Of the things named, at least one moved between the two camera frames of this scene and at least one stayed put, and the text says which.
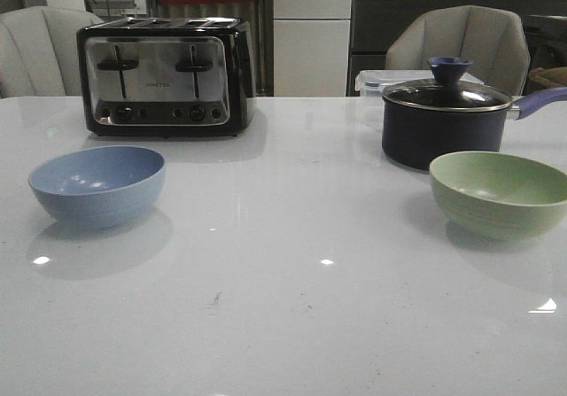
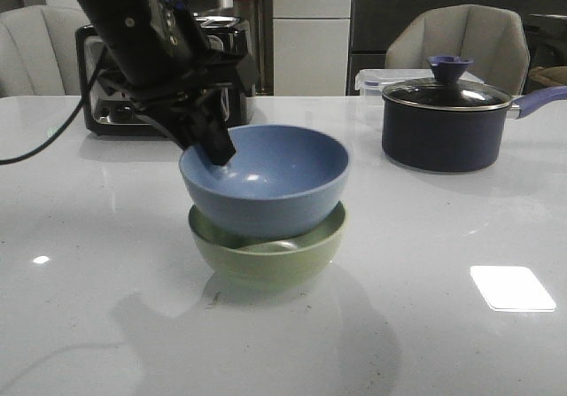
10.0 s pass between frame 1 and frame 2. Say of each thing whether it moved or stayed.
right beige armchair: stayed
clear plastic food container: stayed
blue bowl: moved
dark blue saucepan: stayed
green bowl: moved
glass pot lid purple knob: stayed
